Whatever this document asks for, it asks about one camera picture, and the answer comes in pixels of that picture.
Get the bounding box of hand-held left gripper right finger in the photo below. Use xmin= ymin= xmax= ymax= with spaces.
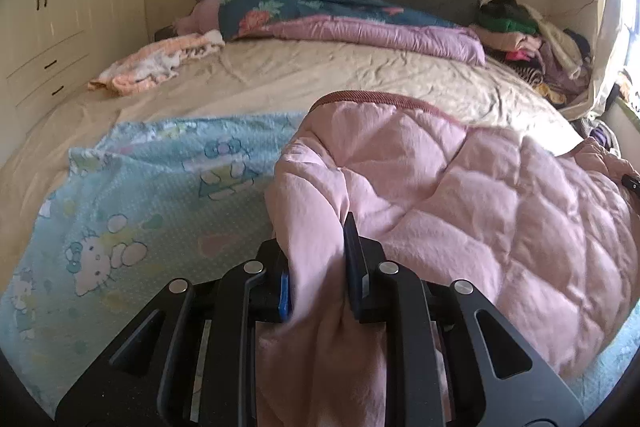
xmin=342 ymin=212 xmax=586 ymax=427

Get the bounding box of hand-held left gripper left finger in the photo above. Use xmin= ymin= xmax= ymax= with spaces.
xmin=54 ymin=237 xmax=292 ymax=427

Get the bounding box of pink quilted jacket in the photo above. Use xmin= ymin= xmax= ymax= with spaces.
xmin=255 ymin=90 xmax=640 ymax=427

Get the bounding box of pile of mixed clothes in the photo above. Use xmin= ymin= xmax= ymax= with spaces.
xmin=470 ymin=0 xmax=596 ymax=108

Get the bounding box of purple cloth bundle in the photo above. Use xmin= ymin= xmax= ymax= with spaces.
xmin=582 ymin=119 xmax=623 ymax=158

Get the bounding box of blue cartoon print blanket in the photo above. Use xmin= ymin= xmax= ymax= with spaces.
xmin=0 ymin=111 xmax=640 ymax=418

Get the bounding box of cream curtain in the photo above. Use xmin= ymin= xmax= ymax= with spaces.
xmin=560 ymin=0 xmax=631 ymax=118

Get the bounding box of bed with beige sheet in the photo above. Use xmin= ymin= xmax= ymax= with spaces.
xmin=0 ymin=39 xmax=583 ymax=268

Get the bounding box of dark floral quilt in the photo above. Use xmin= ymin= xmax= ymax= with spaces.
xmin=219 ymin=0 xmax=487 ymax=66

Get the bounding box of pink floral small garment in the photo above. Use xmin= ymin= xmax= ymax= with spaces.
xmin=89 ymin=31 xmax=226 ymax=96

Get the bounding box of pink pillow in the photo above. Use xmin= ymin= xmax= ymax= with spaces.
xmin=175 ymin=0 xmax=223 ymax=35

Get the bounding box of white wardrobe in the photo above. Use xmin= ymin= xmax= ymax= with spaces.
xmin=0 ymin=0 xmax=151 ymax=122

